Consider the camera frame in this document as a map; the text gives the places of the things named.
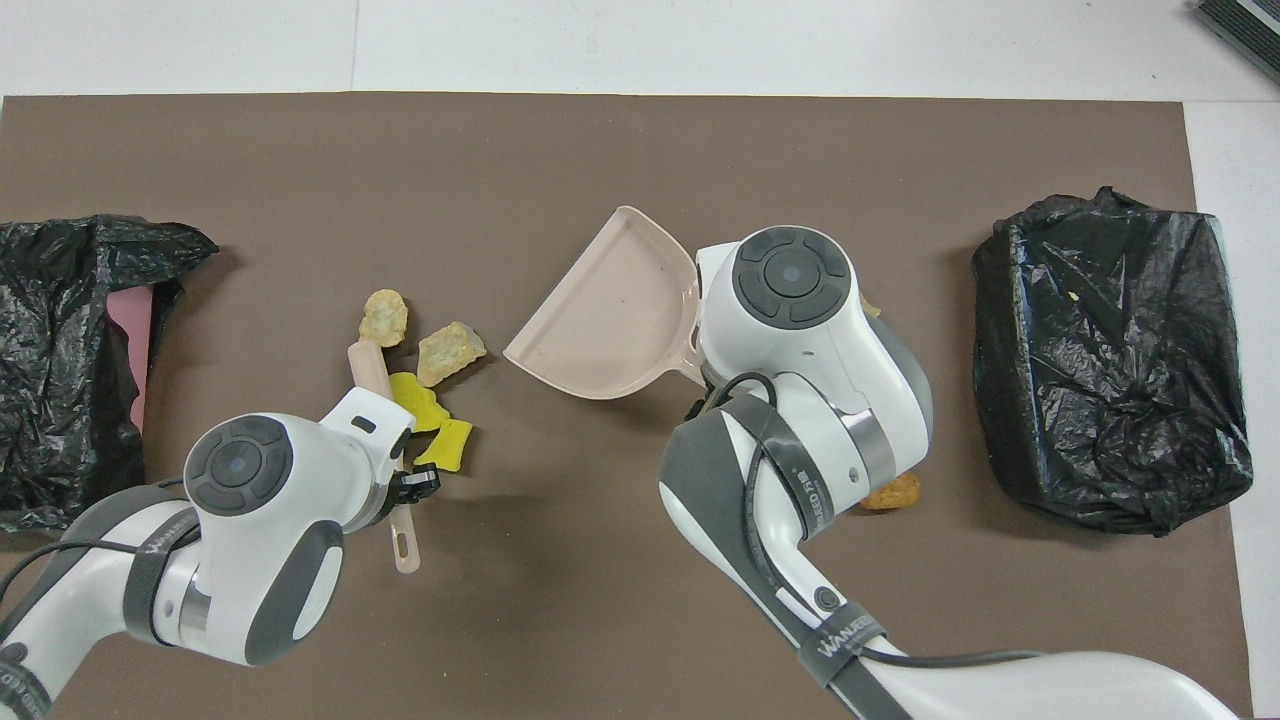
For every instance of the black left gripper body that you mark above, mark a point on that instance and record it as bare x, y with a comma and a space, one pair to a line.
395, 495

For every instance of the pale rounded foam chunk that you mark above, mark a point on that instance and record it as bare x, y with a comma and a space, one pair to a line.
384, 318

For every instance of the beige plastic dustpan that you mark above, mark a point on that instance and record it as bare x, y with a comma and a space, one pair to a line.
610, 320

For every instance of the brown foam chunk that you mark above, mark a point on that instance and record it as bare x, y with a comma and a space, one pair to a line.
895, 493

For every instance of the yellow wedge sponge piece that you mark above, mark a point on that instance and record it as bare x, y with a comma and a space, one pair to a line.
448, 445

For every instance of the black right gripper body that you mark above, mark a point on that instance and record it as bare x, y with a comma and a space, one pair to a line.
701, 405

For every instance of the pale angular foam chunk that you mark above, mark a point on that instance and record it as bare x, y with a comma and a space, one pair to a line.
450, 350

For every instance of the dark ribbed device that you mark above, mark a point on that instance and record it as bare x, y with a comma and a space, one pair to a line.
1245, 18

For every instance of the pale pointed foam chunk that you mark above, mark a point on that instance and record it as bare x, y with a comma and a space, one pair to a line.
870, 307

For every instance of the brown table mat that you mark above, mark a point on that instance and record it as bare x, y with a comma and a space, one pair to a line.
600, 150

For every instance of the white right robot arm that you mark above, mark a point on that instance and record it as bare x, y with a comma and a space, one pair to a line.
800, 330

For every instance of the black bag lined pink bin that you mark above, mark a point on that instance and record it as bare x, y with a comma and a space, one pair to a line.
60, 330

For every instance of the yellow curved sponge piece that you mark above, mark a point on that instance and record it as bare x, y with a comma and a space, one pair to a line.
420, 405

